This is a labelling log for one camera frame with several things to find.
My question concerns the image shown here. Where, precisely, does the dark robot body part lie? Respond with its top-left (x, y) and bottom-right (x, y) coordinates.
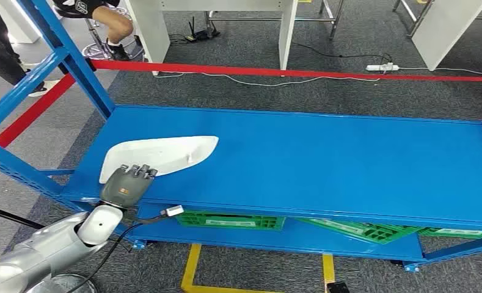
top-left (326, 281), bottom-right (351, 293)

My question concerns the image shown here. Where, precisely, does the blue metal shelf rack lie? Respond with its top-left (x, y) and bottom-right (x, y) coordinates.
top-left (0, 0), bottom-right (482, 273)

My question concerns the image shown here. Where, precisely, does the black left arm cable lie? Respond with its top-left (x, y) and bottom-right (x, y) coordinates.
top-left (64, 208), bottom-right (170, 293)

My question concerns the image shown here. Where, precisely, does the white curved plastic part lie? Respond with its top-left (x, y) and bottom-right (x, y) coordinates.
top-left (99, 136), bottom-right (220, 185)

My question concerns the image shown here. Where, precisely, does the white plinth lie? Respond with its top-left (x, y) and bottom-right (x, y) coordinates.
top-left (0, 0), bottom-right (41, 45)

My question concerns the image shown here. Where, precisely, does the black router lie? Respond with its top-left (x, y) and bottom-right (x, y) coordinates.
top-left (184, 16), bottom-right (221, 43)

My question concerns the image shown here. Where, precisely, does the white power strip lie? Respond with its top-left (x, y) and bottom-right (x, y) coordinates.
top-left (365, 62), bottom-right (400, 73)

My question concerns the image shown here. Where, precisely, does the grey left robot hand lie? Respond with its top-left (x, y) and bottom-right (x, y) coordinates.
top-left (100, 164), bottom-right (158, 209)

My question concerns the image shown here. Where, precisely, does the black floor cable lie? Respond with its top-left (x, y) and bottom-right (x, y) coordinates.
top-left (291, 42), bottom-right (393, 65)

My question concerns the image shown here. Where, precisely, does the white floor cable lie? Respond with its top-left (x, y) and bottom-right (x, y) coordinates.
top-left (155, 68), bottom-right (381, 88)
top-left (398, 67), bottom-right (482, 78)

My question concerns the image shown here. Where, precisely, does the black stanchion post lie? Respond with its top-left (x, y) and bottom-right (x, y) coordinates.
top-left (0, 203), bottom-right (46, 231)

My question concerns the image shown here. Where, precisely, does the chrome stool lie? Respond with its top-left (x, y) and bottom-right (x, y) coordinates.
top-left (81, 18), bottom-right (145, 62)

